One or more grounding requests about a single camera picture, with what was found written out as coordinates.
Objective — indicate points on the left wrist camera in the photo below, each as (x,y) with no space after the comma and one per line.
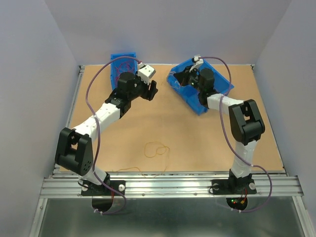
(145,72)

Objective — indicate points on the aluminium rail frame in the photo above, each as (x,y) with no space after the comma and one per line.
(167,155)

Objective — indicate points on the small blue bin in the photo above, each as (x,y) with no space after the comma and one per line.
(122,65)

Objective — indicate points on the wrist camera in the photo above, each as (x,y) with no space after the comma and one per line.
(145,72)
(197,62)

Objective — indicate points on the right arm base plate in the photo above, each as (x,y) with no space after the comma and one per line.
(224,187)

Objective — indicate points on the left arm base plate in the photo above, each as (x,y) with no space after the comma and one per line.
(89,189)

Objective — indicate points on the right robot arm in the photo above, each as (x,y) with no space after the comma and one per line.
(246,122)

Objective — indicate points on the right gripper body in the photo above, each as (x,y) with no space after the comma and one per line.
(194,78)

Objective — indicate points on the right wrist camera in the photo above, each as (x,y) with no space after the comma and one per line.
(197,62)

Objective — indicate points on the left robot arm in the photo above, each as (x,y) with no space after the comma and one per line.
(74,148)

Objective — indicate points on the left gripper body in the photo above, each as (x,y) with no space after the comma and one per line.
(144,92)

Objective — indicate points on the large blue divided bin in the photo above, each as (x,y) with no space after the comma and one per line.
(190,94)

